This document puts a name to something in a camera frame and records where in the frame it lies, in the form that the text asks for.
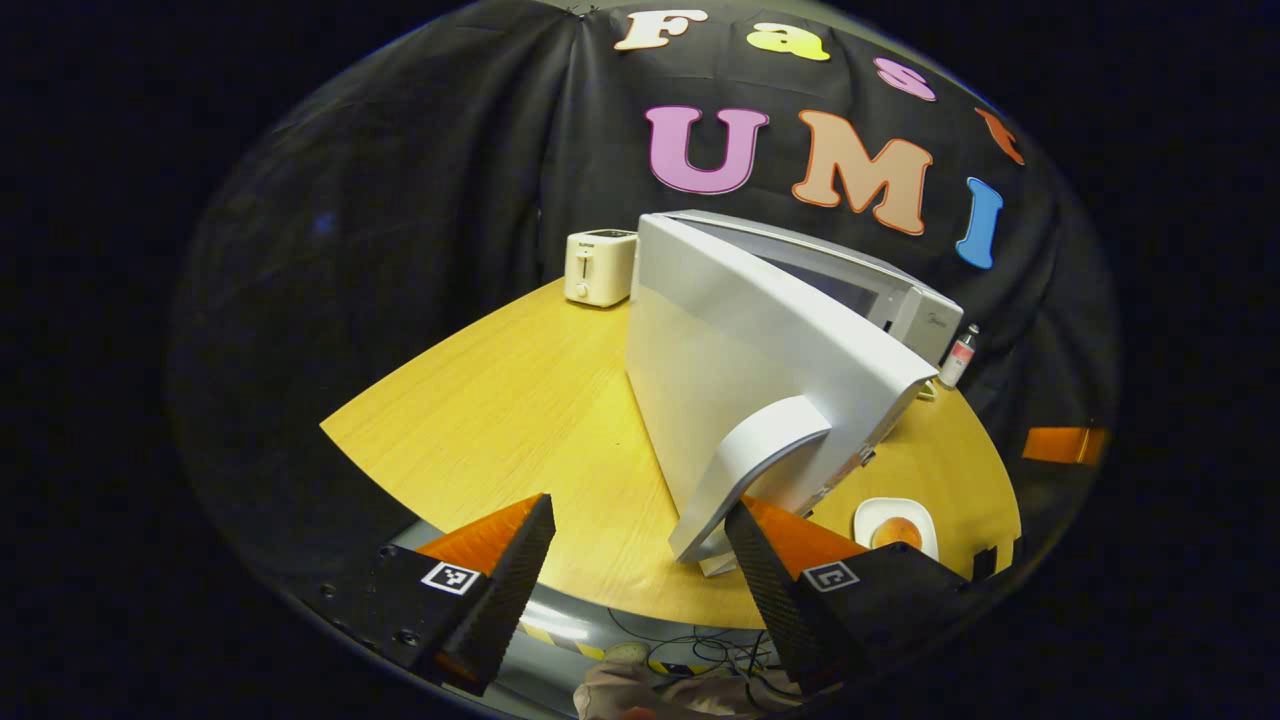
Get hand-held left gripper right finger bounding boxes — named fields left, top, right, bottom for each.
left=724, top=497, right=977, bottom=693

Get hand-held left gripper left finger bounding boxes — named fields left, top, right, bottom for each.
left=325, top=493, right=558, bottom=698

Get white microwave oven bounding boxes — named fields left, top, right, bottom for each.
left=625, top=210, right=966, bottom=579

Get white square plate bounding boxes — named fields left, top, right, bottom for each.
left=853, top=497, right=940, bottom=561

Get small bottle with pink label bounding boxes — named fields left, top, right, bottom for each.
left=938, top=323, right=981, bottom=389

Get person's beige clothing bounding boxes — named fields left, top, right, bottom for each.
left=575, top=660, right=801, bottom=720

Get white toaster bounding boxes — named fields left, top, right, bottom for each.
left=564, top=229, right=638, bottom=309

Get black backdrop cloth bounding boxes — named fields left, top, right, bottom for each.
left=170, top=0, right=1116, bottom=601

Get black cable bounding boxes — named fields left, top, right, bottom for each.
left=608, top=606, right=791, bottom=693

